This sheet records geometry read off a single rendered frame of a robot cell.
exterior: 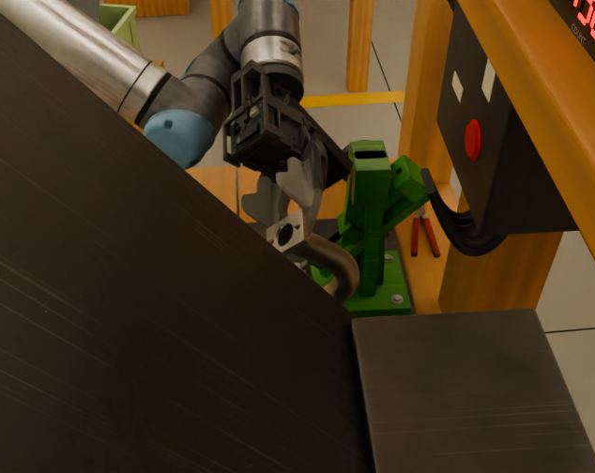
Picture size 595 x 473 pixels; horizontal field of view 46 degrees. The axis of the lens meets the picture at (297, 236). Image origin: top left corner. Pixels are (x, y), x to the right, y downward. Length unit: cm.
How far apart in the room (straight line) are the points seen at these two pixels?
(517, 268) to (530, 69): 53
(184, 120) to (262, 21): 16
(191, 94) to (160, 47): 288
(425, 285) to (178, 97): 56
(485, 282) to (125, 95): 51
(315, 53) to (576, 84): 320
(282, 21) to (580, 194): 56
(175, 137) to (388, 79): 266
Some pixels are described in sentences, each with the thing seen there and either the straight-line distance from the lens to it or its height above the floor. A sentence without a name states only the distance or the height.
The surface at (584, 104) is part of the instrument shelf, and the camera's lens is 41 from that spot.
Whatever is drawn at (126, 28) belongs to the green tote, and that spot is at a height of 93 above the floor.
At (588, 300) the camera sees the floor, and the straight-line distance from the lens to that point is 251.
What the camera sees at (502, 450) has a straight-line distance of 61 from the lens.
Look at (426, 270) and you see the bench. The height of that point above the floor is 88.
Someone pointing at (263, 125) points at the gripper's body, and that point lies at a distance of 74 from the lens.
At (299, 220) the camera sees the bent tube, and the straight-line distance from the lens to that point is 72.
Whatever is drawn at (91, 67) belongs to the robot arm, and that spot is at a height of 134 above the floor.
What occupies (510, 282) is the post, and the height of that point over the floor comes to 107.
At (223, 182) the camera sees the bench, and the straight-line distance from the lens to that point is 138.
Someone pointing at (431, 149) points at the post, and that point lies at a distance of 134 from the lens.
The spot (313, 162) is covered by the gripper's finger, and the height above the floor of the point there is 129.
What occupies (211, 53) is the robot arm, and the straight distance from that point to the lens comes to 93.
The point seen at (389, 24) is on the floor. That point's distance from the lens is 391.
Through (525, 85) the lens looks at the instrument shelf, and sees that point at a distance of 45.
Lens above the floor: 175
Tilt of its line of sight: 44 degrees down
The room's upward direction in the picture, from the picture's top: straight up
